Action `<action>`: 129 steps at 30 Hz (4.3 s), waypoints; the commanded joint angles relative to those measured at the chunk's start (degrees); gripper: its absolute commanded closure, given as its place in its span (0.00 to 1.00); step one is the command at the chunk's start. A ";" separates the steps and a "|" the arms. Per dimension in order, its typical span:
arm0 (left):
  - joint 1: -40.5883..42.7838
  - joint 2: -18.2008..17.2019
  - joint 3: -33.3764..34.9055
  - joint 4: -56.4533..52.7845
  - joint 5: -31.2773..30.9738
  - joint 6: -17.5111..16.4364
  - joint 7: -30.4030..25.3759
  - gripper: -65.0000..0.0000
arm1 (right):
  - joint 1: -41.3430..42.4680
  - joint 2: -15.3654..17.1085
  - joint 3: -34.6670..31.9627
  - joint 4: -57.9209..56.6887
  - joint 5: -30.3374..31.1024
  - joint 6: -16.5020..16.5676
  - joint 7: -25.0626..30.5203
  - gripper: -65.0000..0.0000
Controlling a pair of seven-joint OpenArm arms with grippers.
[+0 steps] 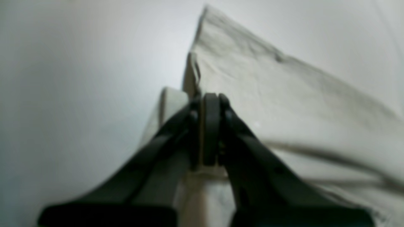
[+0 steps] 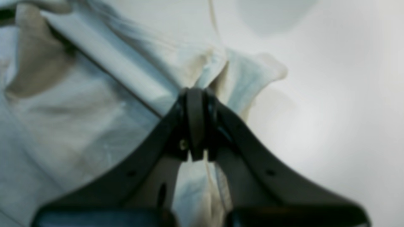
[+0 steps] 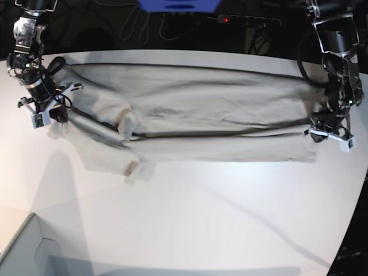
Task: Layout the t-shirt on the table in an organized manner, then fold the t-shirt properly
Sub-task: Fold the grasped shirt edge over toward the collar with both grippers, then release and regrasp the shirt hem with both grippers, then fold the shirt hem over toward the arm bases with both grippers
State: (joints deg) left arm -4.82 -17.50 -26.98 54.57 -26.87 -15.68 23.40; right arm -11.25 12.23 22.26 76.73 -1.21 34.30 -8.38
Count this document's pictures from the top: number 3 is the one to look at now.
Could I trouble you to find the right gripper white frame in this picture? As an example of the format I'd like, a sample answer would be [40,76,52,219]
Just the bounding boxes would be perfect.
[17,83,83,128]

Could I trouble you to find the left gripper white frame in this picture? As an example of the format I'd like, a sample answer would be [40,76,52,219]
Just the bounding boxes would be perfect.
[304,110,356,152]

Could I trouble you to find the beige t-shirt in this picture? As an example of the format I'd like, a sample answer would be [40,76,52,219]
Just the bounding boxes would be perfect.
[49,64,319,181]

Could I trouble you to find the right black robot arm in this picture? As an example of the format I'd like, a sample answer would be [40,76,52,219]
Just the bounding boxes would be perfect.
[7,1,83,129]

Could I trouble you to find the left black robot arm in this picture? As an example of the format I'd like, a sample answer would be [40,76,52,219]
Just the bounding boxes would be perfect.
[297,1,364,152]

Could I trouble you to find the grey box at corner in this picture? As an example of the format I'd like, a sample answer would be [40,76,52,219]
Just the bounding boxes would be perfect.
[1,213,94,275]

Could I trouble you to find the black power strip red light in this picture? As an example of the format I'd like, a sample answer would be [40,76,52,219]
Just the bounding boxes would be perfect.
[216,14,282,28]

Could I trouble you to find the black cables behind table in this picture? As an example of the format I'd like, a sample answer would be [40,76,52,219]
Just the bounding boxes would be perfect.
[114,5,202,44]

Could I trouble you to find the blue overhead mount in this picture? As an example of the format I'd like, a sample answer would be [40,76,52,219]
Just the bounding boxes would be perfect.
[138,0,221,13]

